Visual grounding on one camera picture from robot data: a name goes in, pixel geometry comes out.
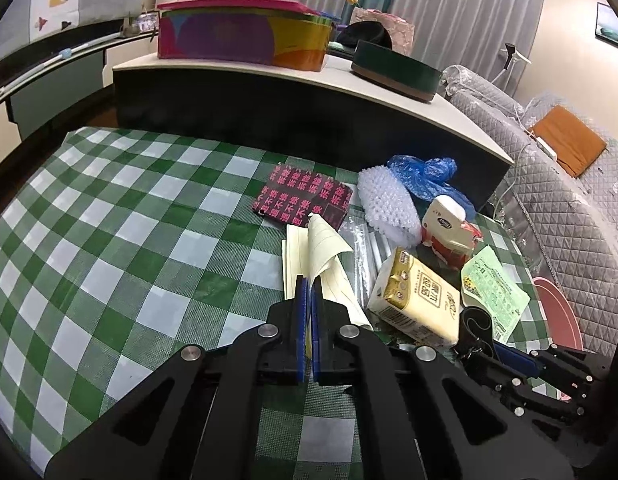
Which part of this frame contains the colourful lidded box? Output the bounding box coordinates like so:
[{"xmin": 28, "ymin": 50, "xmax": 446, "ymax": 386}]
[{"xmin": 156, "ymin": 0, "xmax": 340, "ymax": 73}]

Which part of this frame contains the yellow lined paper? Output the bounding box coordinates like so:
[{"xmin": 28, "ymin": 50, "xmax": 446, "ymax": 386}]
[{"xmin": 281, "ymin": 213, "xmax": 374, "ymax": 331}]

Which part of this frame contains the dark red printed packet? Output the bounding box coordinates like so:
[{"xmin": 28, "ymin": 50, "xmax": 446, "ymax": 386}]
[{"xmin": 252, "ymin": 162, "xmax": 354, "ymax": 231}]

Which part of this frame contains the blue plastic bag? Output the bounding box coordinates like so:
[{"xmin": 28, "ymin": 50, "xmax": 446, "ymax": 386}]
[{"xmin": 386, "ymin": 155, "xmax": 476, "ymax": 221}]

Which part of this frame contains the grey curtain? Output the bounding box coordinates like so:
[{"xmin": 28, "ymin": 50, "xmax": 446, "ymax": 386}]
[{"xmin": 199, "ymin": 0, "xmax": 547, "ymax": 106}]

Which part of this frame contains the black curved band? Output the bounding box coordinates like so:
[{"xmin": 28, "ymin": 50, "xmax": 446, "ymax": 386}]
[{"xmin": 460, "ymin": 306, "xmax": 496, "ymax": 356}]

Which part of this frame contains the white stand with black head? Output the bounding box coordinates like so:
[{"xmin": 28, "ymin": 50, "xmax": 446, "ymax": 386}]
[{"xmin": 492, "ymin": 42, "xmax": 532, "ymax": 93}]

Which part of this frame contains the white cable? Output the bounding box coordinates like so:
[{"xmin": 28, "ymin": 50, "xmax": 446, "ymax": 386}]
[{"xmin": 494, "ymin": 155, "xmax": 530, "ymax": 218}]

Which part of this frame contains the pink plastic basin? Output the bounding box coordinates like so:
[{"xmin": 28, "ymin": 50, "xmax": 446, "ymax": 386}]
[{"xmin": 532, "ymin": 276, "xmax": 585, "ymax": 401}]

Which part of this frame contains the framed wall picture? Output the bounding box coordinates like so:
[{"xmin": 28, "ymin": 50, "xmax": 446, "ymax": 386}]
[{"xmin": 594, "ymin": 2, "xmax": 618, "ymax": 51}]

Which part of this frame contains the orange cushion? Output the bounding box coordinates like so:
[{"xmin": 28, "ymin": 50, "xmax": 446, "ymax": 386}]
[{"xmin": 532, "ymin": 105, "xmax": 608, "ymax": 178}]

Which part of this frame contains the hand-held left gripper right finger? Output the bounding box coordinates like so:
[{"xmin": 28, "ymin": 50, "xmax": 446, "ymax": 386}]
[{"xmin": 311, "ymin": 276, "xmax": 575, "ymax": 480}]

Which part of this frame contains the green checked tablecloth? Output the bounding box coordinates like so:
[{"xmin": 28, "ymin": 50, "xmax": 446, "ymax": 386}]
[{"xmin": 0, "ymin": 126, "xmax": 550, "ymax": 478}]

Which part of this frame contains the white power strip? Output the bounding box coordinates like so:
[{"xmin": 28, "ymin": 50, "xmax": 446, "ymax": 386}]
[{"xmin": 526, "ymin": 130, "xmax": 557, "ymax": 158}]

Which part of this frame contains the clear plastic straw sleeve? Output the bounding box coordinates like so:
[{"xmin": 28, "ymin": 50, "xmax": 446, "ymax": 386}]
[{"xmin": 339, "ymin": 215, "xmax": 405, "ymax": 311}]

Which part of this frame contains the grey quilted sofa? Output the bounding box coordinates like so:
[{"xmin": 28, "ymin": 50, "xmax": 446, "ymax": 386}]
[{"xmin": 441, "ymin": 65, "xmax": 618, "ymax": 351}]

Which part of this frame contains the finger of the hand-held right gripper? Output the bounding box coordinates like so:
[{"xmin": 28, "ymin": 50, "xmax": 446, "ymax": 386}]
[
  {"xmin": 454, "ymin": 342, "xmax": 590, "ymax": 428},
  {"xmin": 492, "ymin": 341, "xmax": 605, "ymax": 391}
]

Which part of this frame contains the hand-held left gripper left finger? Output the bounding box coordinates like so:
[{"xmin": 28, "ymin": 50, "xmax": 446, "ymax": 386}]
[{"xmin": 44, "ymin": 275, "xmax": 310, "ymax": 480}]

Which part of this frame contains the white-topped coffee table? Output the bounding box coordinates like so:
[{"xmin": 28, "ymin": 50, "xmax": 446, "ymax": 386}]
[{"xmin": 111, "ymin": 52, "xmax": 515, "ymax": 211}]

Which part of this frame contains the yellow tissue pack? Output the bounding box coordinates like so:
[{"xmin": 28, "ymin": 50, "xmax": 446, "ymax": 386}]
[{"xmin": 366, "ymin": 247, "xmax": 462, "ymax": 351}]

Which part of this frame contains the green oval tin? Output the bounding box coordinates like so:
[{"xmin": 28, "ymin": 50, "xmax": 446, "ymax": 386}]
[{"xmin": 350, "ymin": 40, "xmax": 444, "ymax": 105}]

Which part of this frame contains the black hat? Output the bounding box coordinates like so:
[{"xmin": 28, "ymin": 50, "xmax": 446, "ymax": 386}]
[{"xmin": 335, "ymin": 21, "xmax": 393, "ymax": 51}]

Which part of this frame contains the dark media cabinet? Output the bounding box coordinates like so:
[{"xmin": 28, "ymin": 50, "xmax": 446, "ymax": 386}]
[{"xmin": 0, "ymin": 25, "xmax": 160, "ymax": 146}]

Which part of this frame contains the white bubble wrap roll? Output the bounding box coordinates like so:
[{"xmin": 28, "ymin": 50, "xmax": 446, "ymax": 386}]
[{"xmin": 357, "ymin": 166, "xmax": 422, "ymax": 248}]

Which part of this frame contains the pink lace basket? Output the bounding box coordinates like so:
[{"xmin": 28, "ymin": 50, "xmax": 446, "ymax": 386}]
[{"xmin": 350, "ymin": 7, "xmax": 416, "ymax": 56}]

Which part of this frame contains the green and white paper packet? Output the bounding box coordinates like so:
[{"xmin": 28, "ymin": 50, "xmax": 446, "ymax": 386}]
[{"xmin": 460, "ymin": 245, "xmax": 531, "ymax": 346}]

